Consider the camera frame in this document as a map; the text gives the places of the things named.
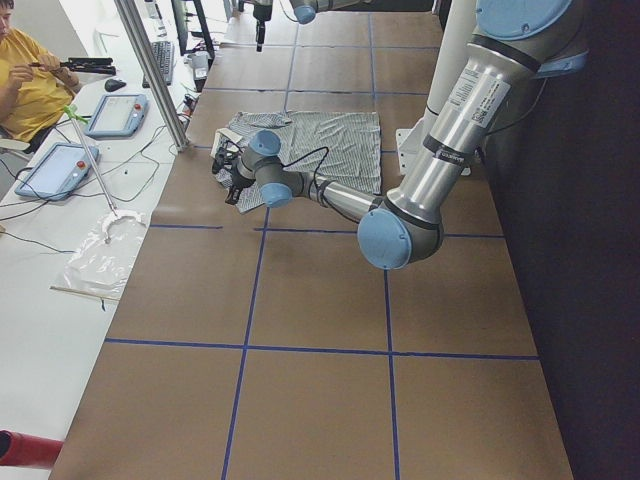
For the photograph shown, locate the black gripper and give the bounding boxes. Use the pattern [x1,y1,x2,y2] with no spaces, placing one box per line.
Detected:
[255,19,266,52]
[225,170,250,205]

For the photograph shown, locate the navy white striped polo shirt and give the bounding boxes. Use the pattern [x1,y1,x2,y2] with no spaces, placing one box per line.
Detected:
[211,111,382,194]

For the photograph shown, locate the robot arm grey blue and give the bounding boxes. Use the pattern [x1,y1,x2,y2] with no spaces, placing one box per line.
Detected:
[251,0,359,52]
[226,1,588,270]

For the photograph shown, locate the black monitor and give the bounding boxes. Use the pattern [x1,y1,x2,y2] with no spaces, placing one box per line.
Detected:
[171,0,215,65]

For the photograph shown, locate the black keyboard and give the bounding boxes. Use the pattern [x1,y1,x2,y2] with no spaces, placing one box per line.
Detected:
[151,40,174,85]

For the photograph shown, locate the teach pendant far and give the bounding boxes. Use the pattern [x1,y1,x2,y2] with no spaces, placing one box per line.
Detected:
[85,94,149,139]

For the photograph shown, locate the teach pendant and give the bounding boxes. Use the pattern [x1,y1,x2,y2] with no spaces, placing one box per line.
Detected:
[85,94,149,139]
[14,142,91,201]

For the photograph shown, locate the clear plastic bag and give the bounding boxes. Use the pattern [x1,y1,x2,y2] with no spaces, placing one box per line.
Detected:
[50,219,147,301]

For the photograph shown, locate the brown paper table cover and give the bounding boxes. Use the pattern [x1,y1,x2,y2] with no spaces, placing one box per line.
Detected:
[52,13,572,479]

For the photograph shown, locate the black computer mouse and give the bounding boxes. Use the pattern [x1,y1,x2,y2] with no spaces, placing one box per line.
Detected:
[104,78,127,93]

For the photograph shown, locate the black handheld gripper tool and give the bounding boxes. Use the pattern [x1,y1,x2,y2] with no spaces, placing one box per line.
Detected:
[60,57,116,76]

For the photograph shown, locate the teach pendant near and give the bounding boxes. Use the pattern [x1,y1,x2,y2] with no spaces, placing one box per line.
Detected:
[14,142,91,201]

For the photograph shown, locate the person in yellow shirt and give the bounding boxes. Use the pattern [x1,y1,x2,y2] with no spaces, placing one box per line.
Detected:
[1,1,82,144]

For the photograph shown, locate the red cylinder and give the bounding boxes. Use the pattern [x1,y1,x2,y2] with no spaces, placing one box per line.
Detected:
[1,430,64,469]

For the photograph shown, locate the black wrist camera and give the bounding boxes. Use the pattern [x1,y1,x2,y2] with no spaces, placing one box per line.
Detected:
[211,148,238,175]

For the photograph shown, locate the aluminium frame post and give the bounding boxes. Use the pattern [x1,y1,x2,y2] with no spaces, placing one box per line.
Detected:
[115,0,189,152]

